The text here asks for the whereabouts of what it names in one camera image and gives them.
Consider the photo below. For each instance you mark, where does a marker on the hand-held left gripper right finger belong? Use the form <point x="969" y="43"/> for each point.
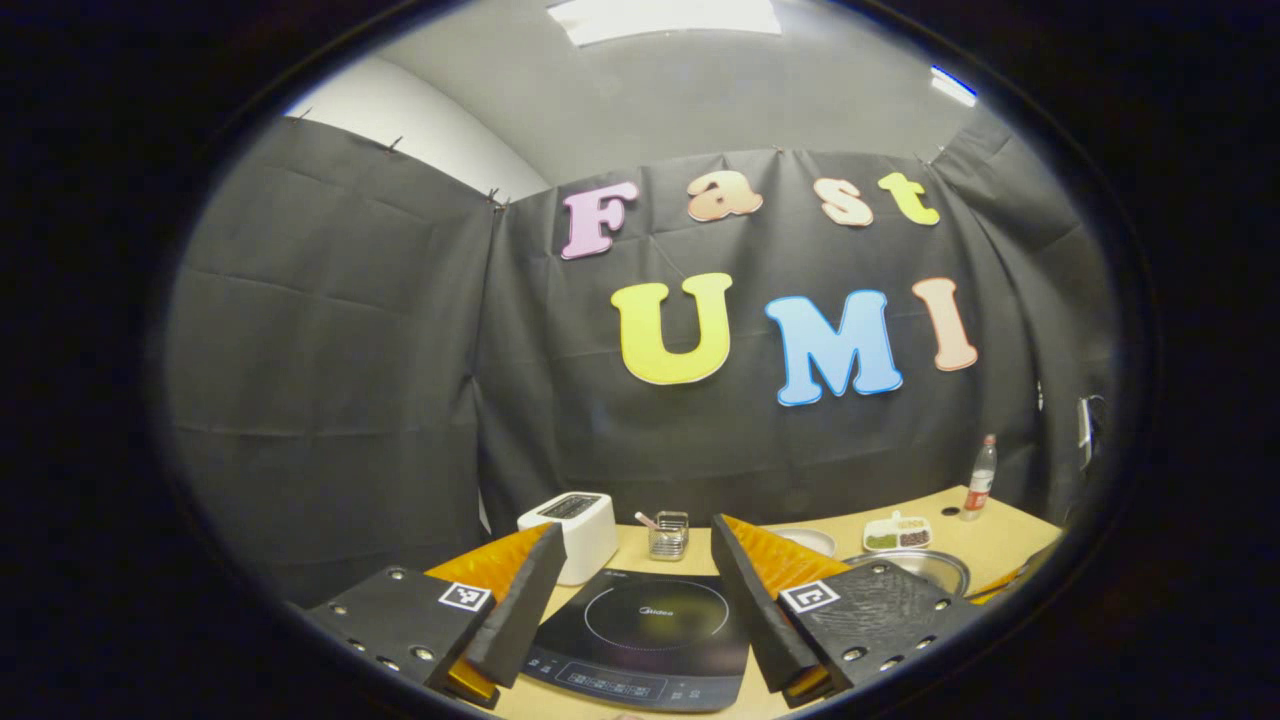
<point x="750" y="620"/>

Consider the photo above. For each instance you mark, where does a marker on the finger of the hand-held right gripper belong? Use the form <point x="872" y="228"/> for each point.
<point x="995" y="586"/>

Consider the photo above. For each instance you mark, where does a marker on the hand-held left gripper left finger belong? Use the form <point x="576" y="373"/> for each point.
<point x="520" y="620"/>

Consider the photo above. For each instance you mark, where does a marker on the black induction cooktop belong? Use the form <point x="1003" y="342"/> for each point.
<point x="650" y="630"/>

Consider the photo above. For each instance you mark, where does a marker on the pile of dark red beans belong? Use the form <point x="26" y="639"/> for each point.
<point x="913" y="538"/>

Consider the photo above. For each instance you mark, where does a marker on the round white plate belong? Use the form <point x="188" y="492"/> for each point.
<point x="810" y="540"/>

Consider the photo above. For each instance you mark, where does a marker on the clear plastic water bottle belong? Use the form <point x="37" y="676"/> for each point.
<point x="978" y="485"/>

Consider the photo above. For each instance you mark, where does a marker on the white toaster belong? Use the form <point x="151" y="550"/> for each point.
<point x="585" y="535"/>

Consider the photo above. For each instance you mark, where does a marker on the white divided dish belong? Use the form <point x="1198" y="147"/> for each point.
<point x="895" y="528"/>

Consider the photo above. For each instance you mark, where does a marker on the pile of green mung beans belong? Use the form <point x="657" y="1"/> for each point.
<point x="881" y="541"/>

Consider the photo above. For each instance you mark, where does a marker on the pink stick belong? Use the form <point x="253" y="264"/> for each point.
<point x="645" y="520"/>

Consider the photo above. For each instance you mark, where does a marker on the black backdrop cloth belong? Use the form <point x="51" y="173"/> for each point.
<point x="330" y="400"/>

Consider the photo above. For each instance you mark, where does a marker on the small ceiling light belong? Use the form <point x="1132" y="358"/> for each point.
<point x="952" y="86"/>

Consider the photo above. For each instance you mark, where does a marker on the long ceiling light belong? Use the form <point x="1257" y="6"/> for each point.
<point x="665" y="18"/>

